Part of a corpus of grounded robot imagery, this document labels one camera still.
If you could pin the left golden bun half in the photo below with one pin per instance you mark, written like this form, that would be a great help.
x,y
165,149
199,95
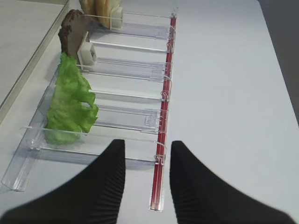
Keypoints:
x,y
87,6

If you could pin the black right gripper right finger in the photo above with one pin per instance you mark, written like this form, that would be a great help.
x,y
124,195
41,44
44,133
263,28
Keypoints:
x,y
201,197

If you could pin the cream metal baking tray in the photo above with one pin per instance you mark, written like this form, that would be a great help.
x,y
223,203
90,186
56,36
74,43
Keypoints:
x,y
23,25

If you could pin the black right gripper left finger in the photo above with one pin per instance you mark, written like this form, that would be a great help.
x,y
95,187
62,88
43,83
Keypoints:
x,y
91,197

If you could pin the upright brown meat patty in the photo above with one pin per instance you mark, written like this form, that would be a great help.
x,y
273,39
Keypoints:
x,y
73,29

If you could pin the white pusher block behind buns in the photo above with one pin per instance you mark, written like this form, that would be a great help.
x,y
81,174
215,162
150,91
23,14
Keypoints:
x,y
116,17

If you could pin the green lettuce in rack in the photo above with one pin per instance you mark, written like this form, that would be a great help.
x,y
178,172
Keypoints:
x,y
72,110

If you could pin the red rack rail strip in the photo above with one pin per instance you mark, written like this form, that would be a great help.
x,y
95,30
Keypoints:
x,y
156,201

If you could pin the clear acrylic right rack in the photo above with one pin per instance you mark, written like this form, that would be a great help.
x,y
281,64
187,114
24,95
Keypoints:
x,y
127,80

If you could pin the white pusher block behind patty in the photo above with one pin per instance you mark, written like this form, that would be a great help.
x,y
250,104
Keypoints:
x,y
86,54

